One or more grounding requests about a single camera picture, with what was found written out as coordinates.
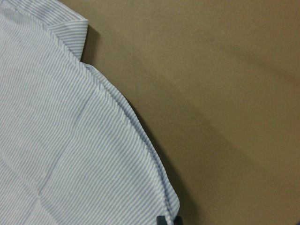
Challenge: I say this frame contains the light blue striped shirt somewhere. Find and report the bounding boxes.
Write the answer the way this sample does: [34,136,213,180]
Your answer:
[0,0,180,225]

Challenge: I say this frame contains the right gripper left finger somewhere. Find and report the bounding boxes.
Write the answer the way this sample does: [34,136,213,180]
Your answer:
[156,216,167,225]

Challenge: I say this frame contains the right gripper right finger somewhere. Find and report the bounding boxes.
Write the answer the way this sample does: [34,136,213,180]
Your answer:
[173,216,182,225]

